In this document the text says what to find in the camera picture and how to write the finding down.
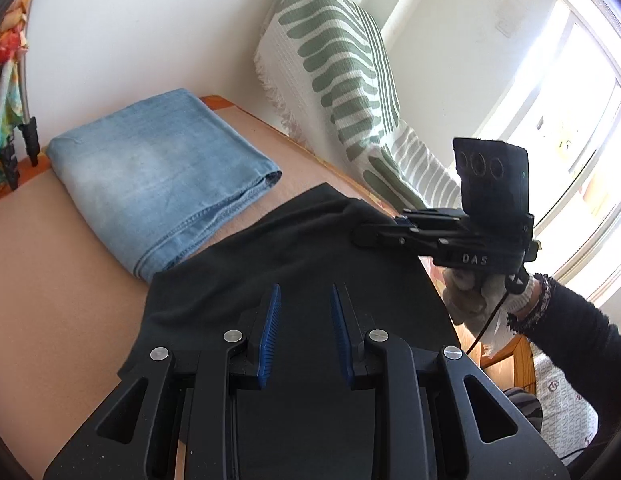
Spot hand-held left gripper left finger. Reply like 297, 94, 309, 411
43, 283, 282, 480

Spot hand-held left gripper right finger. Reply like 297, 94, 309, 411
331, 283, 571, 480

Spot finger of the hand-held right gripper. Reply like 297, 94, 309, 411
351, 224, 441, 258
395, 208, 464, 228

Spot black pants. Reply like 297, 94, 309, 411
117, 182, 462, 411

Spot person's right forearm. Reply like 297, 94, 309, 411
508, 272, 621, 456

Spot person's right hand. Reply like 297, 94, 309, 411
443, 265, 536, 356

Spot window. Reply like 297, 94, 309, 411
505, 0, 621, 306

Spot green white patterned throw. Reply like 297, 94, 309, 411
254, 0, 464, 211

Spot person's striped clothing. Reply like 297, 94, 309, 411
505, 386, 544, 436

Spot folded blue jeans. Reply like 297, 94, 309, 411
45, 87, 284, 281

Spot white printed cloth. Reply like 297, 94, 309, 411
533, 355, 599, 456

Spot colourful patterned fabric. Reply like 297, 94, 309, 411
0, 0, 31, 196

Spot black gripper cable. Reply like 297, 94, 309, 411
463, 272, 521, 356

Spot white wall switch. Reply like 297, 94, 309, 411
498, 2, 521, 36

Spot wooden frame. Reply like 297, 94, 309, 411
483, 332, 536, 396

